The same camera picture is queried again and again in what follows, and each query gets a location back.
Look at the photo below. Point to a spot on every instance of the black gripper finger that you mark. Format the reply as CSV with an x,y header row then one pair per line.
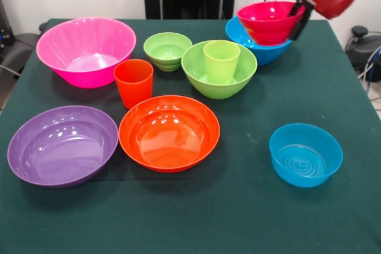
x,y
299,29
296,8

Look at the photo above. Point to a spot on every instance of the small crimson bowl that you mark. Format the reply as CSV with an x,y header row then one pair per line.
x,y
268,31

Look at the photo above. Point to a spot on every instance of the large blue bowl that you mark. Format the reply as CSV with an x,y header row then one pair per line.
x,y
268,54

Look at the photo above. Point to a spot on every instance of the light green cup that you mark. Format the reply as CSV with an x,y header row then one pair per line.
x,y
221,63

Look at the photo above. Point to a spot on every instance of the small blue bowl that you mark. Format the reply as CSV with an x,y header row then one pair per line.
x,y
306,161

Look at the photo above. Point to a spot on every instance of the black computer tower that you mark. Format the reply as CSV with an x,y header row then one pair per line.
x,y
6,28

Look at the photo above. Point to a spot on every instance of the medium green bowl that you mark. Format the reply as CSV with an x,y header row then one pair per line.
x,y
217,90

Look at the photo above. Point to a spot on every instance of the small green bowl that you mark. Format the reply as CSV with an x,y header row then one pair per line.
x,y
166,48

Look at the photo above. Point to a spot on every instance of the wide orange bowl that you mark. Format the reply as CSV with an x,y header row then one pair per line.
x,y
169,141

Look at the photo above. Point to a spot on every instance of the orange cup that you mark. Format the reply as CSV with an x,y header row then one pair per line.
x,y
134,87

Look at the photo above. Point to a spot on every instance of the large pink bowl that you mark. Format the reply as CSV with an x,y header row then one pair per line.
x,y
86,57

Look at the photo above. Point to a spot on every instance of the dark green tablecloth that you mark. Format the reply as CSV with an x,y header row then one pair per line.
x,y
190,221

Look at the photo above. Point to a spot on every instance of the wide purple bowl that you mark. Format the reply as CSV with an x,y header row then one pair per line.
x,y
62,153

